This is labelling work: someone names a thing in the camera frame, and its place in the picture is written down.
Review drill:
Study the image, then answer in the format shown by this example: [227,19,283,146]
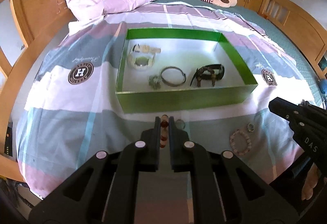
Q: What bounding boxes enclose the printed patchwork bedsheet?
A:
[15,2,316,224]

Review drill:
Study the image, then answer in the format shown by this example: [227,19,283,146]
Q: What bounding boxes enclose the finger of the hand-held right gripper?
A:
[269,97,305,126]

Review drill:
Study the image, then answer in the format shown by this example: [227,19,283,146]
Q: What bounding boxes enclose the person's right hand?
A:
[301,168,324,201]

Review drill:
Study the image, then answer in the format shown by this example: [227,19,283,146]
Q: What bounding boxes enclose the white wrist watch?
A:
[127,44,162,71]

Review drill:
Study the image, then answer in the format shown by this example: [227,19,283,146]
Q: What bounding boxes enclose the metal bangle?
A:
[160,66,187,87]

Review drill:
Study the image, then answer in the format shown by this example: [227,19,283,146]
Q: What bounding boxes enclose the pink bead bracelet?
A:
[229,130,253,155]

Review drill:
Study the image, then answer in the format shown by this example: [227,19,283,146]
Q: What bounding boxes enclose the green bead bracelet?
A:
[149,75,163,91]

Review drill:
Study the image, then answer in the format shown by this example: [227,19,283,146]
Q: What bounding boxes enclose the amber bead bracelet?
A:
[160,114,169,148]

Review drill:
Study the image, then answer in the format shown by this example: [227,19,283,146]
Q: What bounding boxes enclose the black wrist watch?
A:
[190,63,225,87]

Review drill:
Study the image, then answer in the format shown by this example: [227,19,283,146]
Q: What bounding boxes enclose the black electronic device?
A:
[4,122,15,157]

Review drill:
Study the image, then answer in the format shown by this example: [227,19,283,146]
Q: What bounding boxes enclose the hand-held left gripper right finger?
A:
[169,116,299,224]

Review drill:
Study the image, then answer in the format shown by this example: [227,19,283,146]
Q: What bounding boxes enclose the green cardboard box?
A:
[115,28,258,114]

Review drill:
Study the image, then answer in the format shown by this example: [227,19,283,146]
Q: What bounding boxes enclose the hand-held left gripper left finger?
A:
[29,116,162,224]

